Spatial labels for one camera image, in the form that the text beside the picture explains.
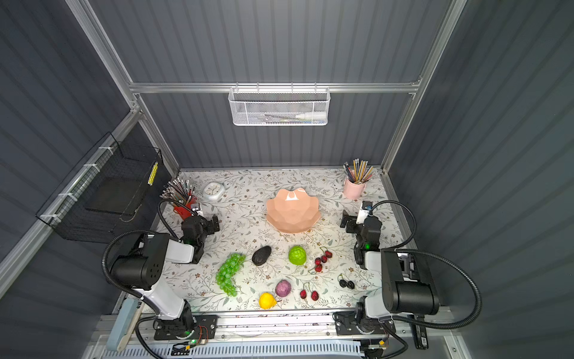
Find pink pencil cup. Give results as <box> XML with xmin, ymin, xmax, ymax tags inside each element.
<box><xmin>343</xmin><ymin>178</ymin><xmax>366</xmax><ymax>200</ymax></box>

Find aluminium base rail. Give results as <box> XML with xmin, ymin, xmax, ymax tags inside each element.
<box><xmin>89</xmin><ymin>307</ymin><xmax>454</xmax><ymax>346</ymax></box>

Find dark black cherry pair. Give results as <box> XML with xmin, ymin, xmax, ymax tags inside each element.
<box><xmin>338</xmin><ymin>274</ymin><xmax>356</xmax><ymax>290</ymax></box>

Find green custard apple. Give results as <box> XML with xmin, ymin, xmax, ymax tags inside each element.
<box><xmin>288</xmin><ymin>245</ymin><xmax>307</xmax><ymax>266</ymax></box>

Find red cherry cluster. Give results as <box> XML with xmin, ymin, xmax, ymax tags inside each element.
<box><xmin>308</xmin><ymin>247</ymin><xmax>333</xmax><ymax>274</ymax></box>

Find green grape bunch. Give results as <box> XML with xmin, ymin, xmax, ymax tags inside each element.
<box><xmin>215</xmin><ymin>253</ymin><xmax>246</xmax><ymax>297</ymax></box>

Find pencils in red cup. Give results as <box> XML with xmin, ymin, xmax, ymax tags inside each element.
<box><xmin>161</xmin><ymin>178</ymin><xmax>197</xmax><ymax>206</ymax></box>

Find pencils in pink cup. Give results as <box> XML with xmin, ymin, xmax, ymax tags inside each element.
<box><xmin>343</xmin><ymin>159</ymin><xmax>375</xmax><ymax>184</ymax></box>

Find light blue brush tool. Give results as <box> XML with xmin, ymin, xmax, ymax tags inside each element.
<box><xmin>106</xmin><ymin>298</ymin><xmax>143</xmax><ymax>352</ymax></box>

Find white alarm clock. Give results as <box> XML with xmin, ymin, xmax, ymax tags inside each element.
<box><xmin>203</xmin><ymin>182</ymin><xmax>226</xmax><ymax>201</ymax></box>

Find yellow lemon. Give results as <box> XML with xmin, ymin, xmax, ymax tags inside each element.
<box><xmin>259</xmin><ymin>293</ymin><xmax>277</xmax><ymax>310</ymax></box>

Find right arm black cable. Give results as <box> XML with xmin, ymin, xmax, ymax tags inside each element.
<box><xmin>370</xmin><ymin>200</ymin><xmax>483</xmax><ymax>331</ymax></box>

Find dark avocado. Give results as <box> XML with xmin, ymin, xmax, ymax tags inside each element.
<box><xmin>251</xmin><ymin>245</ymin><xmax>272</xmax><ymax>266</ymax></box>

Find purple fig fruit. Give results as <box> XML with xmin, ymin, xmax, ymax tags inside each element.
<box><xmin>275</xmin><ymin>280</ymin><xmax>292</xmax><ymax>298</ymax></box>

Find pink faceted fruit bowl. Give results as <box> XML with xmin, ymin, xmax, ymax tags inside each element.
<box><xmin>266</xmin><ymin>188</ymin><xmax>321</xmax><ymax>234</ymax></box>

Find red pencil cup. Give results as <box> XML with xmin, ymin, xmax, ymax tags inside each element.
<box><xmin>173</xmin><ymin>195</ymin><xmax>197</xmax><ymax>221</ymax></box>

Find black wire wall basket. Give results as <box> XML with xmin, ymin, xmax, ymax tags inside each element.
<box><xmin>36</xmin><ymin>133</ymin><xmax>169</xmax><ymax>244</ymax></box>

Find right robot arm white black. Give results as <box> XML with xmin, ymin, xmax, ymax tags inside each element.
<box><xmin>340</xmin><ymin>210</ymin><xmax>440</xmax><ymax>331</ymax></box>

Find red cherry pair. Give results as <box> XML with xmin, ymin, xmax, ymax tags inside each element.
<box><xmin>299</xmin><ymin>283</ymin><xmax>319</xmax><ymax>302</ymax></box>

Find white wire mesh basket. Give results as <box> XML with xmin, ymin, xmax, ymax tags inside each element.
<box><xmin>228</xmin><ymin>86</ymin><xmax>331</xmax><ymax>127</ymax></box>

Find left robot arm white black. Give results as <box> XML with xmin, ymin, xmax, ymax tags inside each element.
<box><xmin>102</xmin><ymin>215</ymin><xmax>220</xmax><ymax>337</ymax></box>

